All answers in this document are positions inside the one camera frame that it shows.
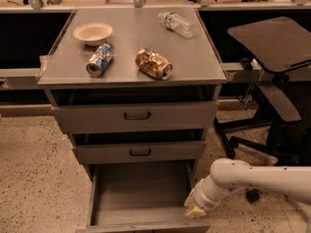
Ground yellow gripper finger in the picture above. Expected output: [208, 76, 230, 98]
[185, 206, 206, 218]
[184, 189, 194, 208]

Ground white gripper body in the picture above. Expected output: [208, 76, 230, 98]
[191, 178, 221, 212]

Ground grey bottom drawer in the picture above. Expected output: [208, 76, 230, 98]
[76, 161, 210, 233]

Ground grey drawer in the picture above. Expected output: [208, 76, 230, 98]
[76, 161, 210, 233]
[52, 101, 219, 134]
[73, 141, 205, 164]

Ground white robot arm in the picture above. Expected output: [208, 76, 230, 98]
[184, 158, 311, 218]

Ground grey top drawer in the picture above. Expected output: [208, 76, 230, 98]
[52, 101, 219, 134]

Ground grey middle drawer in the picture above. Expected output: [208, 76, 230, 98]
[73, 141, 205, 164]

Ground grey drawer cabinet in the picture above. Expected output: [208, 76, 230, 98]
[37, 6, 227, 183]

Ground gold crushed soda can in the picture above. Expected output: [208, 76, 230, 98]
[135, 49, 173, 80]

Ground black office chair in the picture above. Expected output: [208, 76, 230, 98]
[215, 17, 311, 201]

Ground blue crushed soda can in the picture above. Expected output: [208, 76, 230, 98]
[86, 42, 114, 78]

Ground clear plastic water bottle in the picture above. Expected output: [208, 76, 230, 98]
[157, 12, 195, 39]

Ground beige paper bowl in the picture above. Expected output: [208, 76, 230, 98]
[74, 22, 113, 47]

